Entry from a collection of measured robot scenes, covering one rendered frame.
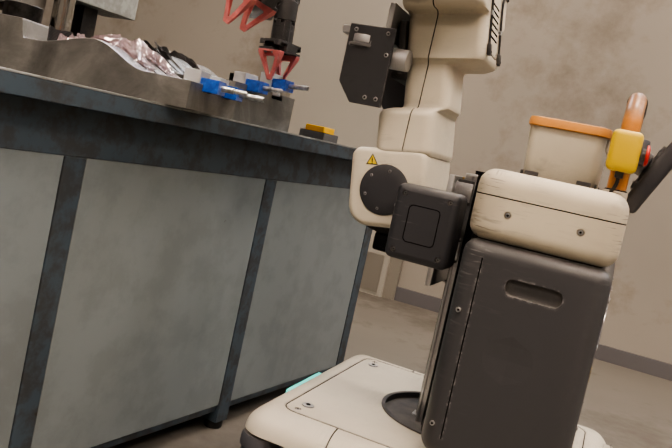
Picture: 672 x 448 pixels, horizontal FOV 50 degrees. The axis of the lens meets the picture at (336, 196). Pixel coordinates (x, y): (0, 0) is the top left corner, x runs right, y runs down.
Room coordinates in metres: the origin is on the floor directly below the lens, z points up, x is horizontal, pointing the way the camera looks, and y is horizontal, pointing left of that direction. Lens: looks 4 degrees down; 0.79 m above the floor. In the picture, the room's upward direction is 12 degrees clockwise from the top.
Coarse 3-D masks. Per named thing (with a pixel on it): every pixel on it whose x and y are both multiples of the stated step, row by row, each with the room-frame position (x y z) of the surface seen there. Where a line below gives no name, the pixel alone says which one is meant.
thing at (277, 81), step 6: (264, 72) 1.85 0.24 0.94; (264, 78) 1.85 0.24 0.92; (276, 78) 1.85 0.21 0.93; (282, 78) 1.88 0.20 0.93; (270, 84) 1.84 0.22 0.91; (276, 84) 1.83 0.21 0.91; (282, 84) 1.82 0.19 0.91; (288, 84) 1.83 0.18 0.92; (288, 90) 1.84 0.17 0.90; (306, 90) 1.81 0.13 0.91; (276, 96) 1.87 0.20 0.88
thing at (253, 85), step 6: (240, 72) 1.75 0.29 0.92; (234, 78) 1.75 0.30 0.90; (240, 78) 1.74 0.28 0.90; (246, 78) 1.74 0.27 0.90; (252, 78) 1.76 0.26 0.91; (252, 84) 1.73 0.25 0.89; (258, 84) 1.72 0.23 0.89; (264, 84) 1.74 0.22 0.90; (246, 90) 1.74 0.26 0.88; (252, 90) 1.73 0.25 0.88; (258, 90) 1.72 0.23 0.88; (264, 90) 1.73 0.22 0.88; (270, 90) 1.72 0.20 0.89; (276, 90) 1.72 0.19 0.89; (282, 90) 1.71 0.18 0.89
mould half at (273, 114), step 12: (180, 60) 1.96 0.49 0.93; (240, 84) 1.71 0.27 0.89; (264, 96) 1.80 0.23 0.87; (240, 108) 1.73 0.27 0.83; (252, 108) 1.77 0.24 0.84; (264, 108) 1.81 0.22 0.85; (276, 108) 1.86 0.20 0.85; (288, 108) 1.91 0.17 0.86; (240, 120) 1.74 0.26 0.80; (252, 120) 1.78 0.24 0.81; (264, 120) 1.82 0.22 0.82; (276, 120) 1.87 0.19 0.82; (288, 120) 1.92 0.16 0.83
